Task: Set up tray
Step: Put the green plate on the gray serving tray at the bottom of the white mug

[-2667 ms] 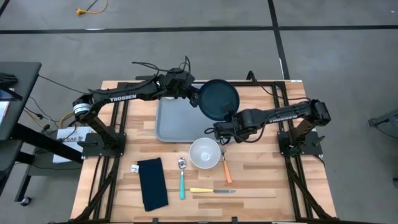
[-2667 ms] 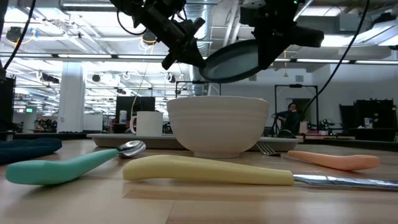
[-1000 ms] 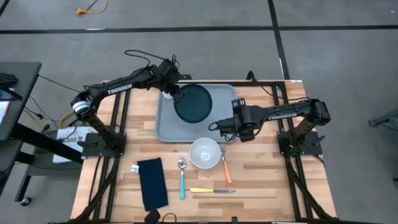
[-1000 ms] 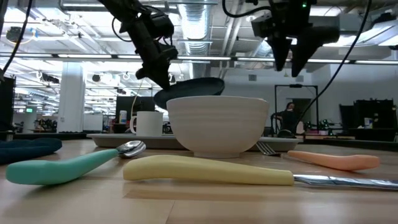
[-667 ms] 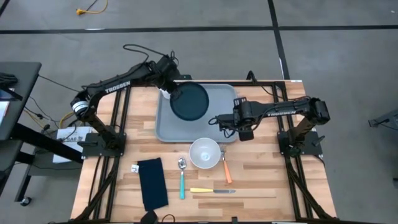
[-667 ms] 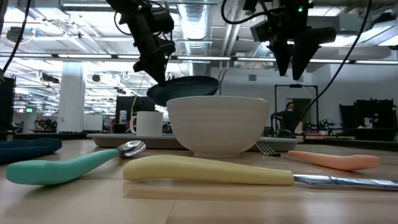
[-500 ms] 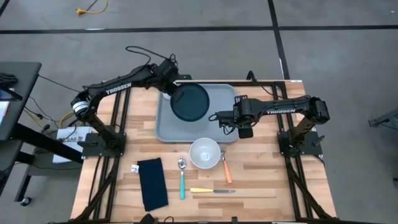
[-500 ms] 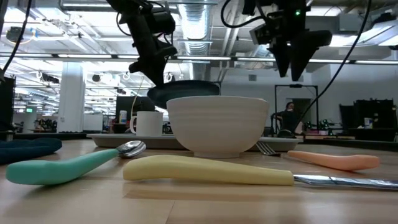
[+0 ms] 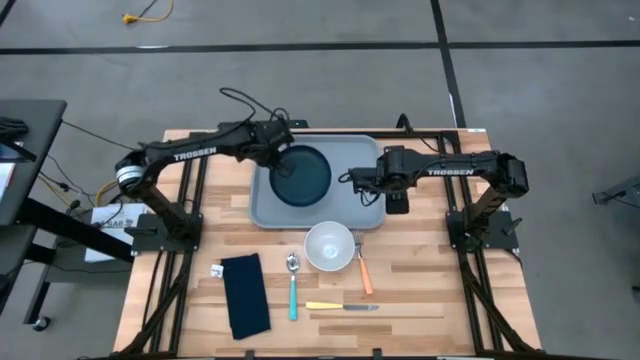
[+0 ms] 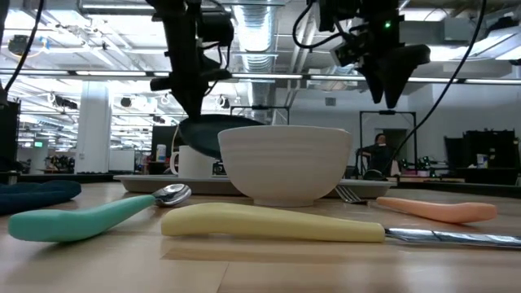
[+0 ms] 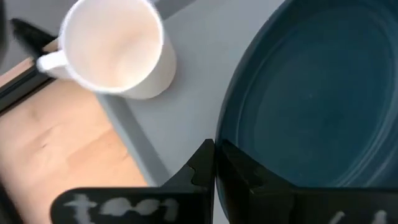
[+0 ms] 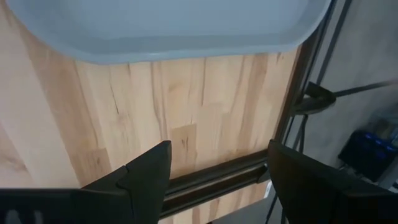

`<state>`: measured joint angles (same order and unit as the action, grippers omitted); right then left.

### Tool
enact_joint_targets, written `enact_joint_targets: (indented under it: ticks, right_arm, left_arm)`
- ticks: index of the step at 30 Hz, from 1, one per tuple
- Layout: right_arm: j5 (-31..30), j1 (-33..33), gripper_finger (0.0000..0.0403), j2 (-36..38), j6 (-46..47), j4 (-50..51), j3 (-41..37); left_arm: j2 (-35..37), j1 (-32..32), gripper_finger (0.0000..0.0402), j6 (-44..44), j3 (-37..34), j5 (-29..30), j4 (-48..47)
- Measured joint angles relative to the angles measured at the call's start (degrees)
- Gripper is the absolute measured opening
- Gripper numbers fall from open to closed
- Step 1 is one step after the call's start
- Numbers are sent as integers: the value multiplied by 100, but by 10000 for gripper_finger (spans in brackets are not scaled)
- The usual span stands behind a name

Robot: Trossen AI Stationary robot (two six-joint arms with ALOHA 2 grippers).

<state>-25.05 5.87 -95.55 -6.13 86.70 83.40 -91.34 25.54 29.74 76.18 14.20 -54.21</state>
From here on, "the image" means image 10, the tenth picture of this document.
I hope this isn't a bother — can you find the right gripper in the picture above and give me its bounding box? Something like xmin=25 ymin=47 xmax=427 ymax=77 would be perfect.
xmin=317 ymin=0 xmax=431 ymax=109

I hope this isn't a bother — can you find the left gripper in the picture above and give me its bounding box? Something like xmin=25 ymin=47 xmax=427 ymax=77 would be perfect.
xmin=149 ymin=40 xmax=234 ymax=120

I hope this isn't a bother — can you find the dark teal plate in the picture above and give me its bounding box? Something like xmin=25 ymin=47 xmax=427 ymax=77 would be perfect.
xmin=177 ymin=113 xmax=265 ymax=160

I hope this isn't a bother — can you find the white mug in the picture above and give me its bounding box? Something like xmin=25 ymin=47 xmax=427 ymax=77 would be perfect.
xmin=169 ymin=145 xmax=219 ymax=179

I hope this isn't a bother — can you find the white ceramic bowl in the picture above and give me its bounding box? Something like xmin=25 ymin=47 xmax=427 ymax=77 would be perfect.
xmin=217 ymin=125 xmax=353 ymax=208

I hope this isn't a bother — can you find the knife with yellow handle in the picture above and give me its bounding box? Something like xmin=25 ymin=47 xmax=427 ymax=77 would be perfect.
xmin=160 ymin=202 xmax=521 ymax=250

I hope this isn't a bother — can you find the fork with orange handle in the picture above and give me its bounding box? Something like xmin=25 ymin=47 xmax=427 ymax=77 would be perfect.
xmin=334 ymin=185 xmax=498 ymax=225

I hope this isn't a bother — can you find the spoon with teal handle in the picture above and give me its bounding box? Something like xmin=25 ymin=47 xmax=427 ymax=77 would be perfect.
xmin=7 ymin=183 xmax=192 ymax=244

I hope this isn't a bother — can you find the dark navy cloth napkin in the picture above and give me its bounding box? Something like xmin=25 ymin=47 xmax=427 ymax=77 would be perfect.
xmin=0 ymin=179 xmax=82 ymax=216

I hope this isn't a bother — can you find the grey plastic tray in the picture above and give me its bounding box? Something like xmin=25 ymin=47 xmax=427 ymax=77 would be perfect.
xmin=112 ymin=173 xmax=398 ymax=199

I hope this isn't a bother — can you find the black monitor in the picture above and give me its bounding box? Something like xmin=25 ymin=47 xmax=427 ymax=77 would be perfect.
xmin=151 ymin=125 xmax=182 ymax=158

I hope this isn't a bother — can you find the person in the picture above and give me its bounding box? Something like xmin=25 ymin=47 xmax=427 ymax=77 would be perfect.
xmin=357 ymin=133 xmax=398 ymax=180

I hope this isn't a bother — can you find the long ceiling light strip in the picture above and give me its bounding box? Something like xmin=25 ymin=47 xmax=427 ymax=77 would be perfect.
xmin=0 ymin=68 xmax=521 ymax=85

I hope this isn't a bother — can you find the white cabinet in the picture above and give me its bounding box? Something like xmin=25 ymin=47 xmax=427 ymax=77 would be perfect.
xmin=108 ymin=149 xmax=136 ymax=172

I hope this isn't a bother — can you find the white building column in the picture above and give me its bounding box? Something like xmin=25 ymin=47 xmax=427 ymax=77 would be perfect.
xmin=75 ymin=81 xmax=113 ymax=175

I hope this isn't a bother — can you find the black shelf unit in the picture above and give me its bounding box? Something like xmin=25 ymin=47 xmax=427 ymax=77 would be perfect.
xmin=443 ymin=129 xmax=521 ymax=186

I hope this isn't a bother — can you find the black cabinet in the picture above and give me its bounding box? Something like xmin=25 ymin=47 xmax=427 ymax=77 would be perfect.
xmin=0 ymin=99 xmax=21 ymax=172

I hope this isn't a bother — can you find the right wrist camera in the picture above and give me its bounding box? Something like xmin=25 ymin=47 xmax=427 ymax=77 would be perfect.
xmin=330 ymin=38 xmax=360 ymax=67

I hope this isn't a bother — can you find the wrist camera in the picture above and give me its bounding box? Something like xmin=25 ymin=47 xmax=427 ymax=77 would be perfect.
xmin=197 ymin=11 xmax=235 ymax=46
xmin=330 ymin=38 xmax=360 ymax=67

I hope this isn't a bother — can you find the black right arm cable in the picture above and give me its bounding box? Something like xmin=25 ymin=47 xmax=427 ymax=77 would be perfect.
xmin=382 ymin=0 xmax=488 ymax=172

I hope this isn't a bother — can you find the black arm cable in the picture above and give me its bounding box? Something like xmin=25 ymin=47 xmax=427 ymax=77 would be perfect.
xmin=382 ymin=0 xmax=488 ymax=172
xmin=0 ymin=0 xmax=46 ymax=107

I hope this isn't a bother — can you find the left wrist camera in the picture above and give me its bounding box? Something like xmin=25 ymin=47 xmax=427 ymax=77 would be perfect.
xmin=197 ymin=11 xmax=235 ymax=46

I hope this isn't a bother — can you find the silver ventilation duct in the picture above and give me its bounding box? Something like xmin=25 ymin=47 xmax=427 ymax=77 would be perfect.
xmin=234 ymin=0 xmax=282 ymax=123

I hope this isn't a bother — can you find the black aluminium table frame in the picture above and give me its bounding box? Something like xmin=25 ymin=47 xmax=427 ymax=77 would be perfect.
xmin=0 ymin=170 xmax=521 ymax=200

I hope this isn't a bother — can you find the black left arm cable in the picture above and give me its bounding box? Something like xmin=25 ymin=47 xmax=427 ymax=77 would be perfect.
xmin=0 ymin=0 xmax=46 ymax=107

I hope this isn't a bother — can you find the black ceiling cable reel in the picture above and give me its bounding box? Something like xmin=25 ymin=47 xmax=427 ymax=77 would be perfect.
xmin=7 ymin=34 xmax=32 ymax=57

